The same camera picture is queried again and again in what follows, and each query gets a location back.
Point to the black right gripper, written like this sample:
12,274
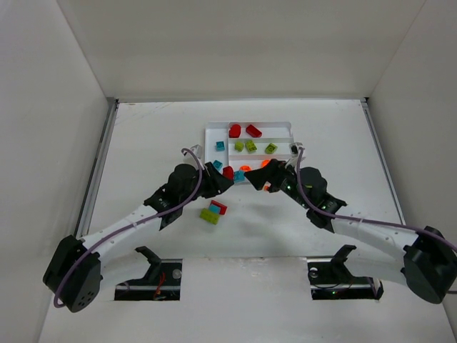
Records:
273,175

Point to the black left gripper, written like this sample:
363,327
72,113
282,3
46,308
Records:
213,179

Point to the orange round disc piece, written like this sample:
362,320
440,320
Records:
265,163

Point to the red lego brick cluster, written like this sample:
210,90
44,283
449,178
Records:
228,172

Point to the lime lego brick cluster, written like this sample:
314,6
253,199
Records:
209,216
271,148

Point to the lime lego plate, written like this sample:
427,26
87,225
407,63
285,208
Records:
250,146

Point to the lime small lego brick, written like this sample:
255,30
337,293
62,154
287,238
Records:
239,146

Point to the red long lego brick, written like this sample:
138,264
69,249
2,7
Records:
252,131

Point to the red rounded lego brick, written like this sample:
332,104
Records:
234,131

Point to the teal lego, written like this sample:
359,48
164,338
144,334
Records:
239,176
220,146

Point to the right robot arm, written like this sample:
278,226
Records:
420,259

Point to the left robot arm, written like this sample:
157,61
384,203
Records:
80,268

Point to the teal rounded lego brick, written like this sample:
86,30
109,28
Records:
215,209

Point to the teal lego in tray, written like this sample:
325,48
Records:
220,146

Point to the white compartment tray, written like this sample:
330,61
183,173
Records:
276,132

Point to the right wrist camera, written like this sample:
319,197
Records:
296,148

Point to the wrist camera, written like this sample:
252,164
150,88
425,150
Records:
296,148
195,158

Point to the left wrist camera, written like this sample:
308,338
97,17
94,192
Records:
195,158

